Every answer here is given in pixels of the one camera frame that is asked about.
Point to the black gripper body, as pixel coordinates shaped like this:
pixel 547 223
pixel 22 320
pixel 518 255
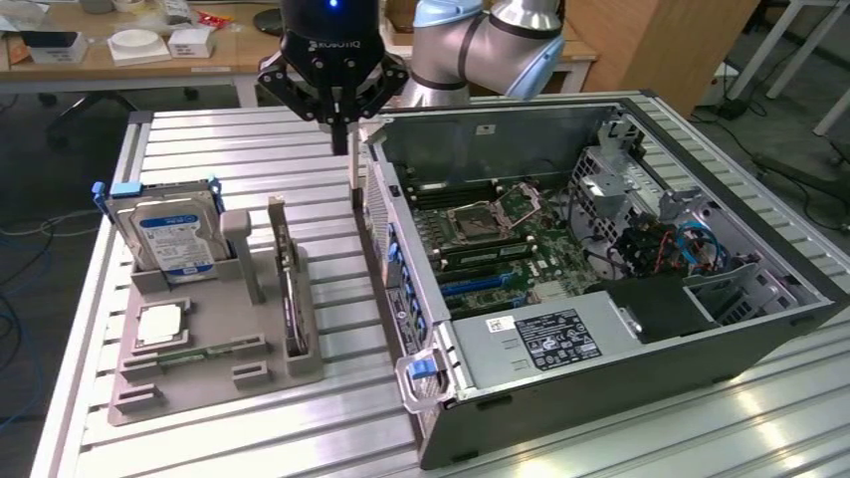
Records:
pixel 332 55

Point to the black graphics card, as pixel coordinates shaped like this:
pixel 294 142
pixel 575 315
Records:
pixel 292 299

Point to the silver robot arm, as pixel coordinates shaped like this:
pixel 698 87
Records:
pixel 451 50

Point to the white labelled box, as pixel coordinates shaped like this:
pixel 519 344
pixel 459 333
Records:
pixel 191 45

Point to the red packet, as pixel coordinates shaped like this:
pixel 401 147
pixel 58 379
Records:
pixel 215 20

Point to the white round moulded object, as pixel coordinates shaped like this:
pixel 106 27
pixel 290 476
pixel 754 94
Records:
pixel 139 47

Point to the wooden desk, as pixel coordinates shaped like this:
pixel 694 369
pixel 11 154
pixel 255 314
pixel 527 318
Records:
pixel 86 72

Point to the metal socket cover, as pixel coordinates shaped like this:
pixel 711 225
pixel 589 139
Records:
pixel 518 201

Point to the CPU socket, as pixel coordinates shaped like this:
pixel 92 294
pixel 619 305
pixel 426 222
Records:
pixel 475 224

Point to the black office chair base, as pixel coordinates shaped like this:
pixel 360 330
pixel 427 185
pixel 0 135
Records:
pixel 74 112

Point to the grey cup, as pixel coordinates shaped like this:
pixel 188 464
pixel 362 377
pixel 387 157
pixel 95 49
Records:
pixel 98 6

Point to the white box black top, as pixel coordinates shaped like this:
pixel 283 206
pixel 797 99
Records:
pixel 56 54

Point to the hard drive with blue label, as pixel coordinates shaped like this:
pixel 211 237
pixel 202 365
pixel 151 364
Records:
pixel 170 239

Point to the perforated metal drive cage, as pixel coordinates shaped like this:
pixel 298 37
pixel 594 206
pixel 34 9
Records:
pixel 614 189

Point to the brown cardboard piece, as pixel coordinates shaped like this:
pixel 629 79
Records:
pixel 15 50

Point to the wooden cabinet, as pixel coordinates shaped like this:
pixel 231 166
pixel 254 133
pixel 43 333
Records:
pixel 663 50

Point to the blue expansion slot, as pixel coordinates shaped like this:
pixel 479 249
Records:
pixel 471 285

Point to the small silver chipset heatsink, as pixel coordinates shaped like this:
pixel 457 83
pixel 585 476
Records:
pixel 549 293

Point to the silver CPU chip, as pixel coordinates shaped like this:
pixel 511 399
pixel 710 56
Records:
pixel 160 326

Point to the green RAM stick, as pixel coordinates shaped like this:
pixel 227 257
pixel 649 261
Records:
pixel 192 354

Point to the grey power supply unit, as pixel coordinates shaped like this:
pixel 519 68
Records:
pixel 498 358

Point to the grey parts rack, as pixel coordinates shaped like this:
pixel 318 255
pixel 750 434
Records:
pixel 199 383

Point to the black floor stand base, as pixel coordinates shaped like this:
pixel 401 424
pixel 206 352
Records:
pixel 810 174

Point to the metal disk bay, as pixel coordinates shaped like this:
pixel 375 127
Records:
pixel 737 294

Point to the black open PC case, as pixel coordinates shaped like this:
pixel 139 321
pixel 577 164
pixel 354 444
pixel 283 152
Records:
pixel 598 413

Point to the black plastic air duct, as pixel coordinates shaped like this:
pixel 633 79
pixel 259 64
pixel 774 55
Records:
pixel 663 309

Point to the white table frame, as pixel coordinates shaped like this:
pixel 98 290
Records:
pixel 830 119

